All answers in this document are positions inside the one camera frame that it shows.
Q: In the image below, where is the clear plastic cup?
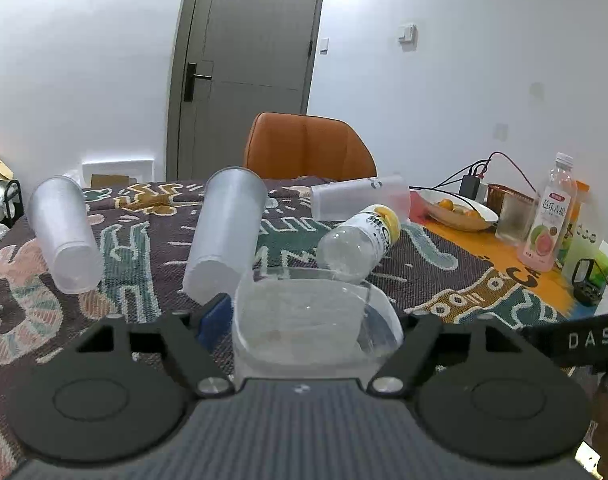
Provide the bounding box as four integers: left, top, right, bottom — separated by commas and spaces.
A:
232, 267, 405, 387

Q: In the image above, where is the black power adapter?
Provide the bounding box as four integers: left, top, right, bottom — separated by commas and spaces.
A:
458, 174, 483, 200

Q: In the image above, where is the black cable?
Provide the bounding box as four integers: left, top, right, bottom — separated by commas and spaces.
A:
435, 159, 492, 192

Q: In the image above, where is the cardboard box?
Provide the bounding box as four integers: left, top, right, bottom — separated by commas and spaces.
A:
90, 174, 138, 189

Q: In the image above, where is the black wire rack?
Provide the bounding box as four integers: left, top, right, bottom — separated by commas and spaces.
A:
0, 178, 26, 231

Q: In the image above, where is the pink juice bottle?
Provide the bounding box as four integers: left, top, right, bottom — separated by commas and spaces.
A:
517, 152, 579, 273

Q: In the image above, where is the orange juice bottle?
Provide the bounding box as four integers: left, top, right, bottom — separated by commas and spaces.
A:
559, 181, 591, 266

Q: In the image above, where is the clear drinking glass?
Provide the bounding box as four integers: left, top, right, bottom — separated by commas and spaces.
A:
495, 194, 538, 247

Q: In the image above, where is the frosted plastic cup with print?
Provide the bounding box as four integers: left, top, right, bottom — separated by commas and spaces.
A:
310, 174, 413, 222

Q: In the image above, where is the green drink bottle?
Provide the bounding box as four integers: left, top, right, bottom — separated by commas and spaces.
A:
561, 195, 608, 281

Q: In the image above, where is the grey door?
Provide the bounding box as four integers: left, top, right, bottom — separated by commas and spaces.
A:
165, 0, 330, 182

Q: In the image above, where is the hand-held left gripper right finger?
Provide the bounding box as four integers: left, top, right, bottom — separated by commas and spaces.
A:
366, 313, 536, 398

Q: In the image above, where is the patterned woven blanket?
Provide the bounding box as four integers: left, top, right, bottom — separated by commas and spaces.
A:
0, 176, 587, 466

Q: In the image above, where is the black door handle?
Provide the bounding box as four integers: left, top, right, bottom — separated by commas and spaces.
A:
183, 62, 213, 102

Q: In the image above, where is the clear bottle with yellow label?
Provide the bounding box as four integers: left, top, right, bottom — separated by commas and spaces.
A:
317, 204, 402, 284

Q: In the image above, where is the frosted tall plastic cup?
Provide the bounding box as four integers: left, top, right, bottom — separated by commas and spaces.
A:
27, 175, 105, 295
182, 166, 270, 306

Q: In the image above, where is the brown basket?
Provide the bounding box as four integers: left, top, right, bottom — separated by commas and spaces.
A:
486, 183, 539, 216

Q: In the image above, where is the white bowl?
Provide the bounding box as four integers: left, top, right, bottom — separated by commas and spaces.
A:
417, 188, 500, 232

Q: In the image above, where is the orange chair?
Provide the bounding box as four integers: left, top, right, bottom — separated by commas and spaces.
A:
242, 112, 378, 181

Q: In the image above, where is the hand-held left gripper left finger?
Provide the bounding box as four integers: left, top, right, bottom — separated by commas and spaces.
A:
76, 293, 236, 399

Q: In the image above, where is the black wristband device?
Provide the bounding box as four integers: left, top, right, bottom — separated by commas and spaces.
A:
570, 258, 608, 306

